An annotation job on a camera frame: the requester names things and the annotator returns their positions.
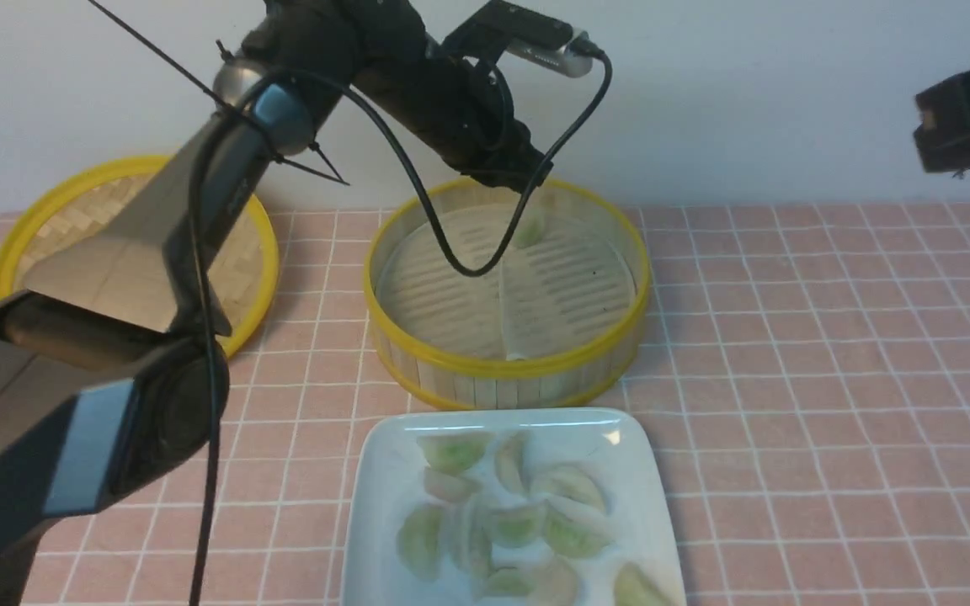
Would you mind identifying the pale dumpling plate bottom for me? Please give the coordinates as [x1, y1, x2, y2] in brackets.
[526, 555, 581, 606]

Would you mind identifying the small green dumpling plate bottom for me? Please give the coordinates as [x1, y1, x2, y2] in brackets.
[475, 566, 536, 601]

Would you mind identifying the green dumpling plate bottom right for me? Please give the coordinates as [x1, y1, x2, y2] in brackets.
[612, 561, 674, 605]

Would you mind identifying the left robot arm black grey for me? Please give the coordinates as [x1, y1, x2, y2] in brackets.
[0, 1, 551, 605]

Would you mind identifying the pale dumpling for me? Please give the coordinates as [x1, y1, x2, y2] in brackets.
[423, 465, 481, 505]
[493, 431, 529, 497]

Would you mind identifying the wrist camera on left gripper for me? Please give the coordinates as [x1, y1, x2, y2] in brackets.
[441, 1, 594, 79]

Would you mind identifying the bamboo steamer lid yellow rim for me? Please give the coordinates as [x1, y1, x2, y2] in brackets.
[0, 155, 280, 356]

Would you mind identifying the black camera cable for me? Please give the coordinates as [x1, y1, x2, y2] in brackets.
[189, 38, 614, 606]

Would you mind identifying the white square plate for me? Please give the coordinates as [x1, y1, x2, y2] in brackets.
[342, 409, 688, 605]

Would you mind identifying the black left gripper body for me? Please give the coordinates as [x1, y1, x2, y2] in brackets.
[353, 29, 544, 193]

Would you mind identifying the pale dumpling plate centre left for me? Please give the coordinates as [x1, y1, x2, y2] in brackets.
[447, 492, 493, 580]

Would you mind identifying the pale green dumpling plate right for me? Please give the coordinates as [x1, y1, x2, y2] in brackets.
[529, 463, 609, 514]

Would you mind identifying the pink checked tablecloth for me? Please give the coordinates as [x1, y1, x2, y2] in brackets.
[0, 202, 970, 606]

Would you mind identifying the bamboo steamer basket yellow rim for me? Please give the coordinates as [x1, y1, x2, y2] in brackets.
[363, 179, 652, 410]

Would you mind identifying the green dumpling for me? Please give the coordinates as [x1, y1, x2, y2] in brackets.
[509, 199, 551, 250]

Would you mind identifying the green dumpling plate centre right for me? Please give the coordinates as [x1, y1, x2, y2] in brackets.
[541, 500, 613, 560]

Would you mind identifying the green dumpling plate far left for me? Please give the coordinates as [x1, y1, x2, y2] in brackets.
[396, 503, 447, 583]

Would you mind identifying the green dumpling plate top left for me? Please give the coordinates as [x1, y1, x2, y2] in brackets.
[417, 431, 493, 476]

